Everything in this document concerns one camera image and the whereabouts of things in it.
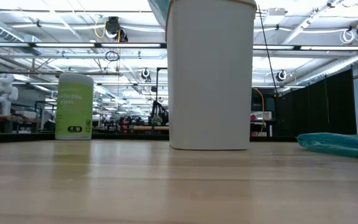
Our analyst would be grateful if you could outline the white plastic trash bin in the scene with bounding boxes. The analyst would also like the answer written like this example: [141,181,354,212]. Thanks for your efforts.
[165,0,258,151]

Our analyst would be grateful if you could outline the light blue trash bag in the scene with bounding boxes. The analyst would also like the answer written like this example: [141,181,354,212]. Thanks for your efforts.
[147,0,171,28]

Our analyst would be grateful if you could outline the teal trash bag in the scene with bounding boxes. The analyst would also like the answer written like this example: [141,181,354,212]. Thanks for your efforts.
[296,131,358,162]

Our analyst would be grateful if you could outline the wooden workbench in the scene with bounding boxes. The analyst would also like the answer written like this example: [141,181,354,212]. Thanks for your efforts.
[0,113,42,134]
[132,125,170,132]

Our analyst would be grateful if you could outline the green disinfecting wipes canister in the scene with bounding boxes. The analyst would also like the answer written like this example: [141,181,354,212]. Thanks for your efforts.
[54,73,95,141]

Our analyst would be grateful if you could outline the black room divider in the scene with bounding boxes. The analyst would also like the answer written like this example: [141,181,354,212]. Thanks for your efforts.
[273,68,357,139]

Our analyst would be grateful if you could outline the white robot figure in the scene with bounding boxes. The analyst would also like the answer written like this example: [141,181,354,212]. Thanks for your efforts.
[0,73,19,116]

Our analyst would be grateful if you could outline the thick yellow cable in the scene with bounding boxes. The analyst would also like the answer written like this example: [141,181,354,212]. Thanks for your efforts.
[253,88,265,134]

